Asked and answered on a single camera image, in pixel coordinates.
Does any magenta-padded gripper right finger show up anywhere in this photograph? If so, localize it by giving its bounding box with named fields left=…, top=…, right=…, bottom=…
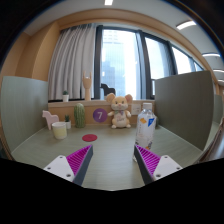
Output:
left=133, top=144, right=183, bottom=186

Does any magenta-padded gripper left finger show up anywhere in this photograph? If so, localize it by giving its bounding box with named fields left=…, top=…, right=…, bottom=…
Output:
left=43, top=144, right=94, bottom=187

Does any clear plastic water bottle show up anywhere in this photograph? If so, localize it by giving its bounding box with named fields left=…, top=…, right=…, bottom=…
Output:
left=134, top=102, right=157, bottom=152

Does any pale yellow cup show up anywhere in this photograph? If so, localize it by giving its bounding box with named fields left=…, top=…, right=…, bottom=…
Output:
left=51, top=121, right=68, bottom=140

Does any flat round red coaster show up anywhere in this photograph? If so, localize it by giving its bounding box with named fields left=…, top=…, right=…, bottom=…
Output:
left=81, top=133, right=98, bottom=143

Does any small potted plant white pot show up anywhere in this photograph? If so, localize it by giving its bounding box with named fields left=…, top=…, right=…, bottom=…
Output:
left=64, top=114, right=72, bottom=130
left=62, top=90, right=70, bottom=103

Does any pink horse figurine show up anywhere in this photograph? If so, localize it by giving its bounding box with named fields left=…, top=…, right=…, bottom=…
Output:
left=41, top=110, right=60, bottom=131

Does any tall green cactus ornament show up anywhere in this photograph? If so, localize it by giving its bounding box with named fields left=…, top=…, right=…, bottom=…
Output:
left=73, top=102, right=86, bottom=129

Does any grey-green desk partition panel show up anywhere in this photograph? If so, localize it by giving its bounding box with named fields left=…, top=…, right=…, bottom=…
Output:
left=154, top=70, right=215, bottom=151
left=0, top=75, right=49, bottom=153

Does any round purple number sign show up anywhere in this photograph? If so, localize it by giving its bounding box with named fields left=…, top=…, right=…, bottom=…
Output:
left=92, top=107, right=108, bottom=123

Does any beige plush mouse toy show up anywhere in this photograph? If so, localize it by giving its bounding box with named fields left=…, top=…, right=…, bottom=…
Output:
left=106, top=93, right=134, bottom=130

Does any wooden hand figure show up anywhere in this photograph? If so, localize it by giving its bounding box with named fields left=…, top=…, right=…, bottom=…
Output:
left=82, top=71, right=93, bottom=102

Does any black horse figurine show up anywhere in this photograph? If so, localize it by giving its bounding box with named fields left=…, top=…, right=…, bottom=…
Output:
left=100, top=83, right=117, bottom=100

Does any grey window curtain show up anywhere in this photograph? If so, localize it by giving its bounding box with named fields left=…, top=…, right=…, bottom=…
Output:
left=48, top=23, right=98, bottom=101

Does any dark-framed window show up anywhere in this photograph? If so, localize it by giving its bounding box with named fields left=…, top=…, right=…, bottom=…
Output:
left=94, top=24, right=205, bottom=101

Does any group of ceiling lights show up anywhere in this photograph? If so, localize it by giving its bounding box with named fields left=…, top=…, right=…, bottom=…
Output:
left=104, top=0, right=224, bottom=84

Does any white wall socket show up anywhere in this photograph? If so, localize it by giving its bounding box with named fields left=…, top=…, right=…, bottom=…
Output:
left=131, top=103, right=142, bottom=116

